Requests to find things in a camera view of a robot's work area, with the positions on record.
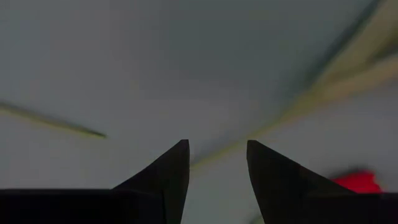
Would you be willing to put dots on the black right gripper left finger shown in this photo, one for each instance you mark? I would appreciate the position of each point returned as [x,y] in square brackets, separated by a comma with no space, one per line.
[174,174]

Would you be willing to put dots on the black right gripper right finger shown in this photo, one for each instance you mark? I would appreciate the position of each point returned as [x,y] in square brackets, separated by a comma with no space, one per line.
[273,180]

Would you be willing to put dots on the red artificial tulip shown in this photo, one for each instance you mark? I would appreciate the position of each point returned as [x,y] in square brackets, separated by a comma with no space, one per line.
[360,183]

